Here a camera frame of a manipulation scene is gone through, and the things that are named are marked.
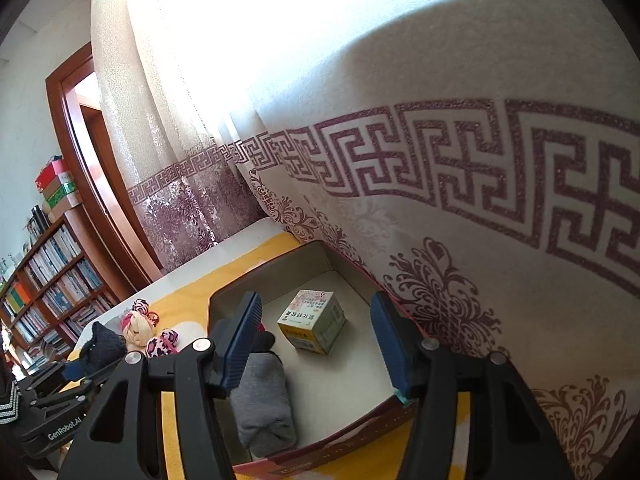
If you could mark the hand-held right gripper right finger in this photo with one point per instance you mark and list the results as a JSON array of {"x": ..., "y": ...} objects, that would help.
[{"x": 391, "y": 347}]

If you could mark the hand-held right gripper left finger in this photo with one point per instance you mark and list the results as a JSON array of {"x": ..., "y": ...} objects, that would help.
[{"x": 244, "y": 347}]

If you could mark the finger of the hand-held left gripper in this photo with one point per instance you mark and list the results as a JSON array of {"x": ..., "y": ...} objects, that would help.
[
  {"x": 92, "y": 382},
  {"x": 72, "y": 370}
]

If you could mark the grey sock with dark cuff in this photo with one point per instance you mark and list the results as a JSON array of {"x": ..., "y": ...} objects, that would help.
[
  {"x": 260, "y": 405},
  {"x": 102, "y": 350}
]

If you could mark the red box with white inside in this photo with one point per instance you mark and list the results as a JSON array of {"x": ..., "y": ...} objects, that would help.
[{"x": 350, "y": 380}]

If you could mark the yellow white medicine box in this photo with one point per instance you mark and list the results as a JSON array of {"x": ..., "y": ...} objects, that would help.
[{"x": 312, "y": 325}]

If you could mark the person's left forearm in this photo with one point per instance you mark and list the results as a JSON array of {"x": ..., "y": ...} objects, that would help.
[{"x": 7, "y": 402}]

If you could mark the leopard print pink cream sock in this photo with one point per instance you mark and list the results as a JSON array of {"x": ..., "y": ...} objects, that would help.
[{"x": 137, "y": 330}]

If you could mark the yellow white towel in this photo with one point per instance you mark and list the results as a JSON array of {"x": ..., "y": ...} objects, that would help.
[{"x": 185, "y": 290}]

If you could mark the rows of books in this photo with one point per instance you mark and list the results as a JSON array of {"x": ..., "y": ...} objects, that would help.
[{"x": 55, "y": 272}]

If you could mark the brown wooden bookshelf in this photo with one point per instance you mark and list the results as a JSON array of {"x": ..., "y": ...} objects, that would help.
[{"x": 75, "y": 257}]

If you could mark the dark bottle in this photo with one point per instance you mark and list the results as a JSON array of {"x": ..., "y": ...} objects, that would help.
[{"x": 39, "y": 217}]

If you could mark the tan cardboard box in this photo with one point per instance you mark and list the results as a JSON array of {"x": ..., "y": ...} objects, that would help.
[{"x": 65, "y": 205}]

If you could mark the green cardboard box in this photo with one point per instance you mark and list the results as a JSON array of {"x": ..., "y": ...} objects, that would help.
[{"x": 62, "y": 191}]

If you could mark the red cardboard box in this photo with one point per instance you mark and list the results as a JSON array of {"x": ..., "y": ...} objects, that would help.
[{"x": 50, "y": 172}]

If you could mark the sheer purple patterned curtain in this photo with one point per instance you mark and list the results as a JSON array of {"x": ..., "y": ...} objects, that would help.
[{"x": 165, "y": 160}]

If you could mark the white curtain with purple pattern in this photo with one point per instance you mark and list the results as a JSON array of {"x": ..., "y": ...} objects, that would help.
[{"x": 450, "y": 110}]

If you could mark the brown wooden door frame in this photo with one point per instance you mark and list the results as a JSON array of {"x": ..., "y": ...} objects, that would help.
[{"x": 75, "y": 125}]

